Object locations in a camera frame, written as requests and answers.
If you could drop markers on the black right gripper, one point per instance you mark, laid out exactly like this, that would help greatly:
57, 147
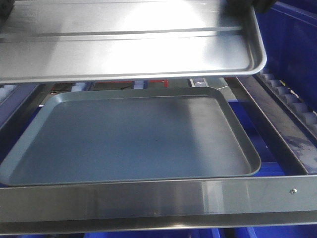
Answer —
239, 7

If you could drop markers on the silver ribbed tray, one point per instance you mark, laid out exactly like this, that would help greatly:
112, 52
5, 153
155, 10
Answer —
96, 40

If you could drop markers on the grey large tray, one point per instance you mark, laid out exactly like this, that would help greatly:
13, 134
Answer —
131, 135

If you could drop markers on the steel shelf front bar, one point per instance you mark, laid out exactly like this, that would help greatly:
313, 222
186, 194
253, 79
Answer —
159, 205

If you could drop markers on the large blue bin right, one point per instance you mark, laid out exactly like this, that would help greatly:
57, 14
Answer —
289, 32

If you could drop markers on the steel side rail right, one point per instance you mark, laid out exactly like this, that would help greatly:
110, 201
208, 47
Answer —
289, 140

